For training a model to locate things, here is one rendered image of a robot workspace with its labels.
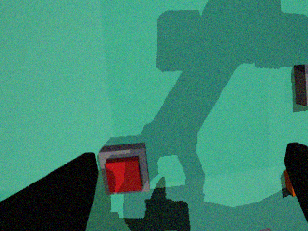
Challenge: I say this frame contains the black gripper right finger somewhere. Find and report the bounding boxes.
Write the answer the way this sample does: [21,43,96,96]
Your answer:
[284,142,308,222]

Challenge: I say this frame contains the orange block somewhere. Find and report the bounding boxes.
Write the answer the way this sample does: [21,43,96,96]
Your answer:
[284,170,296,197]

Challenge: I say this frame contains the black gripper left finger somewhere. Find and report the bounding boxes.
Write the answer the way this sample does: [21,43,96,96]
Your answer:
[0,153,99,231]

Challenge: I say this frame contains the red button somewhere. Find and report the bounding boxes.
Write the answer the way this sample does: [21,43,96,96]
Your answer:
[99,143,150,196]

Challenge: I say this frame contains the blue button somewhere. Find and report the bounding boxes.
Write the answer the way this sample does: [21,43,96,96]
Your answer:
[293,65,308,106]

